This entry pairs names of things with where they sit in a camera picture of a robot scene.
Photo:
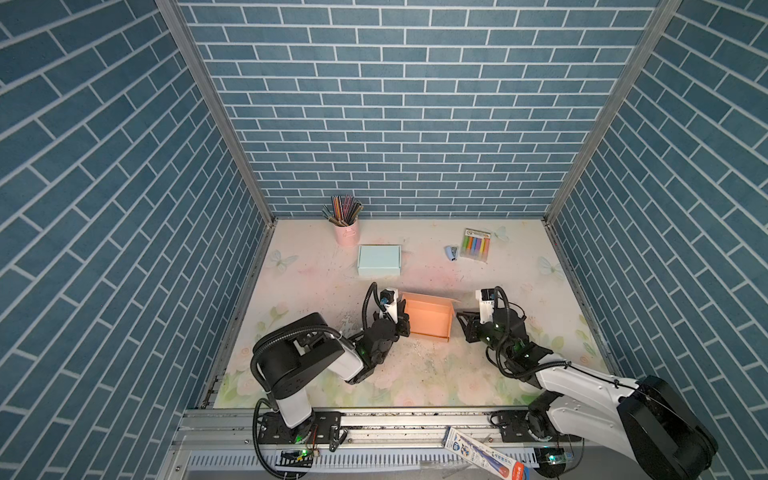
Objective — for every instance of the mint green paper box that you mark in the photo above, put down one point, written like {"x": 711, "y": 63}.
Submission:
{"x": 376, "y": 261}

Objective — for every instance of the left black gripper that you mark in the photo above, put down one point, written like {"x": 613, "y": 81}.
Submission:
{"x": 402, "y": 319}

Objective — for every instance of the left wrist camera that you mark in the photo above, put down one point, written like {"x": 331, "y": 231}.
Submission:
{"x": 388, "y": 300}

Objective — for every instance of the left green circuit board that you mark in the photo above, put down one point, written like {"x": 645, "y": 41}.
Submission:
{"x": 296, "y": 459}

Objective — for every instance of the pink paper box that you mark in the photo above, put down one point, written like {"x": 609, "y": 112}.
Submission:
{"x": 430, "y": 316}

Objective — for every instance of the pink pencil cup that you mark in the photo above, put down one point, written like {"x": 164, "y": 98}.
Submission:
{"x": 347, "y": 235}

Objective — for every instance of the white red toothpaste box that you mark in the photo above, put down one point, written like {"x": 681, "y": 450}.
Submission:
{"x": 484, "y": 457}

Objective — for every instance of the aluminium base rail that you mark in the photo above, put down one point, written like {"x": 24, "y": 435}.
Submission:
{"x": 350, "y": 440}

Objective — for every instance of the right green circuit board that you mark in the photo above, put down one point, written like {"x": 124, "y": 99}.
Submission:
{"x": 551, "y": 462}

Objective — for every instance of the green circuit board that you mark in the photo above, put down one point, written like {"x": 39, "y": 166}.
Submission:
{"x": 551, "y": 462}
{"x": 296, "y": 459}

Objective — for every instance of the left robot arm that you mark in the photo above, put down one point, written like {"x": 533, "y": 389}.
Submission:
{"x": 287, "y": 360}

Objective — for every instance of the clear case of markers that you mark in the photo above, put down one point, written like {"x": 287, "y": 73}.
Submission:
{"x": 475, "y": 245}

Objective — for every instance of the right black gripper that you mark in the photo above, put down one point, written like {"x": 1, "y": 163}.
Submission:
{"x": 473, "y": 324}

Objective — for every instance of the bundle of coloured pencils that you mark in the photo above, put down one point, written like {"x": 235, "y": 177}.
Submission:
{"x": 343, "y": 211}

